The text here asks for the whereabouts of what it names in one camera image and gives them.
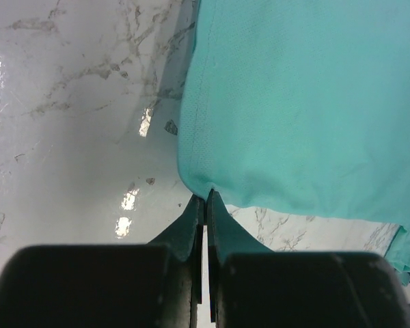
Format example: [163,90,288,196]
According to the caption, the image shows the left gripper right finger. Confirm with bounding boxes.
[206,191,410,327]

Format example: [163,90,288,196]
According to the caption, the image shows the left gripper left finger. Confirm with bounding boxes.
[0,197,204,327]

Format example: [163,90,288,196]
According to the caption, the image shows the teal t shirt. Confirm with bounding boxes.
[178,1,410,273]

